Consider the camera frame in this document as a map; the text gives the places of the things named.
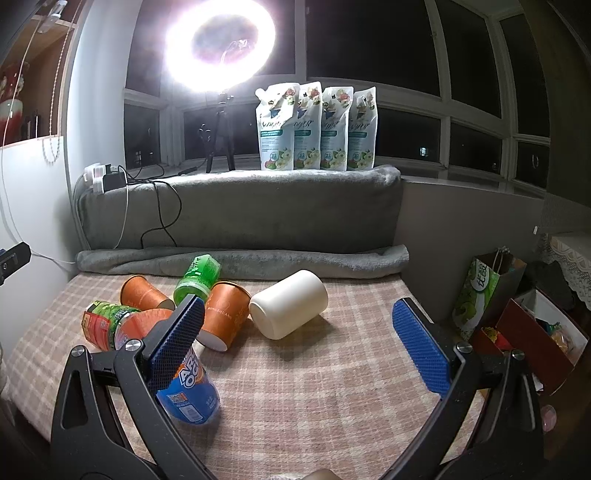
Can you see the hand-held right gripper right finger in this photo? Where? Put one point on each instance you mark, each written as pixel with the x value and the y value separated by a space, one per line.
pixel 422 346

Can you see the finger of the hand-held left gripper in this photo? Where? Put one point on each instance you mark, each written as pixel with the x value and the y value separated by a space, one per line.
pixel 14 263

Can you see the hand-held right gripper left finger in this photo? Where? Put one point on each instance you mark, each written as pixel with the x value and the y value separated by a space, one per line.
pixel 182 337

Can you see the white cup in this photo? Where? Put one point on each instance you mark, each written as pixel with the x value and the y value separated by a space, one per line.
pixel 288 307

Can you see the blue printed cup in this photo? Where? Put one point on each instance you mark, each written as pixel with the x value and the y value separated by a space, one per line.
pixel 189 397

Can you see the red and green cup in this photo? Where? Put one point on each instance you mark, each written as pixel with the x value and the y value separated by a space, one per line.
pixel 99 325

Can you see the green plastic bottle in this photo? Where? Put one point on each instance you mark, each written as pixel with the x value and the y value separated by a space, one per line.
pixel 196 279

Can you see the green paper bag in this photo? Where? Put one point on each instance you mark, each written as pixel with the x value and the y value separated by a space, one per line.
pixel 475 295

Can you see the plaid blanket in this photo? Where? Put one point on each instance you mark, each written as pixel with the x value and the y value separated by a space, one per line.
pixel 323 383

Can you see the red cardboard box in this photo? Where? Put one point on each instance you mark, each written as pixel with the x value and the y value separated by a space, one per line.
pixel 531 341

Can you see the white power strip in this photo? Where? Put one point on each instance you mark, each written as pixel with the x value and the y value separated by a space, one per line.
pixel 94 177

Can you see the rolled grey blanket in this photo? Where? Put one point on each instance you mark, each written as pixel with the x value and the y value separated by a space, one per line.
pixel 286 263

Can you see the black charger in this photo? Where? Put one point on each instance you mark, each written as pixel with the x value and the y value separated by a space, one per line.
pixel 114 181

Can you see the wooden shelf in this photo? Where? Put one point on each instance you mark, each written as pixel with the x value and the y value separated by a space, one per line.
pixel 41 92

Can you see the lace cloth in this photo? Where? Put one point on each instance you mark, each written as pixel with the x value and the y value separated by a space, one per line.
pixel 572 258

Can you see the black tripod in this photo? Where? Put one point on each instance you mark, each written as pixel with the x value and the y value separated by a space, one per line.
pixel 221 134

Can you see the white refill pouch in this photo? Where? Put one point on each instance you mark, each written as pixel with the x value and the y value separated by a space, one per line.
pixel 277 129
pixel 308 134
pixel 334 134
pixel 362 134

